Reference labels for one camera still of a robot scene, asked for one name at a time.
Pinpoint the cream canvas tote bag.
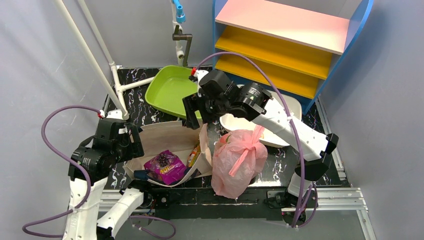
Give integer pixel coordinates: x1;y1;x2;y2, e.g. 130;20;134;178
123;121;212;188

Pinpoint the orange snack packet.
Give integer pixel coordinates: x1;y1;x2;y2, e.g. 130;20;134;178
187;144;201;168

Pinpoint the purple snack packet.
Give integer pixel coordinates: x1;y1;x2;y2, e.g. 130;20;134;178
143;150;187;186

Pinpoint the pink plastic grocery bag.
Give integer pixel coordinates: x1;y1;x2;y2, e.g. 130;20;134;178
211;125;268;199

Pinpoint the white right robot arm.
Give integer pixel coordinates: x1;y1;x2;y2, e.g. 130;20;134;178
182;69;339;198

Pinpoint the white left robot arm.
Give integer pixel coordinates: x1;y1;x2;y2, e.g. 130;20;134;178
62;118;144;240

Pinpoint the white plastic tray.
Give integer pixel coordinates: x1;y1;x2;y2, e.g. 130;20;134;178
219;91;302;148

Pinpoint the green plastic tray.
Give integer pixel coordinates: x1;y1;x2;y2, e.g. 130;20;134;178
145;65;197;119

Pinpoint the blue yellow pink shelf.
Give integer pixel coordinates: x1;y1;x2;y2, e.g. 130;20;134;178
212;0;373;114

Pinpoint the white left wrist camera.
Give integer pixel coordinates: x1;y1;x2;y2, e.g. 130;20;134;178
97;109;125;120

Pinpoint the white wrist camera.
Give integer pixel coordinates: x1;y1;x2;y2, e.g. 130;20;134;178
97;109;125;120
188;67;209;97

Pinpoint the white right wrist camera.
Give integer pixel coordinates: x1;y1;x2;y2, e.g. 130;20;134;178
188;67;209;97

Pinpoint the white pvc pipe frame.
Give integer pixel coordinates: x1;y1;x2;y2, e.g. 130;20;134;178
53;0;163;125

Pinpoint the metal faucet bracket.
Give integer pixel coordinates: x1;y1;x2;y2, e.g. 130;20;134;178
172;24;193;67

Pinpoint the black metal base rail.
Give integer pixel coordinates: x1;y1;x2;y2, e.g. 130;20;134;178
132;185;369;229

